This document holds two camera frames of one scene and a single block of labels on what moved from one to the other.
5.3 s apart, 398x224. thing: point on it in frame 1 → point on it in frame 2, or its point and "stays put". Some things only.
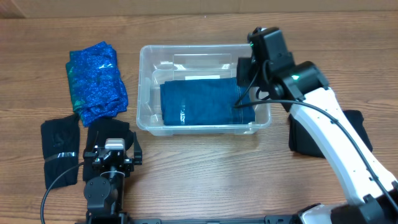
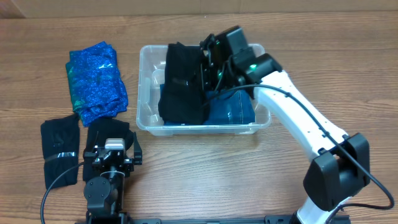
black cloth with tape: (98, 131) stays put
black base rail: (124, 219) stays put
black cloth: (61, 148) stays put
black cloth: (300, 142) → (182, 99)
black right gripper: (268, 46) → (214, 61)
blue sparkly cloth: (97, 89) stays put
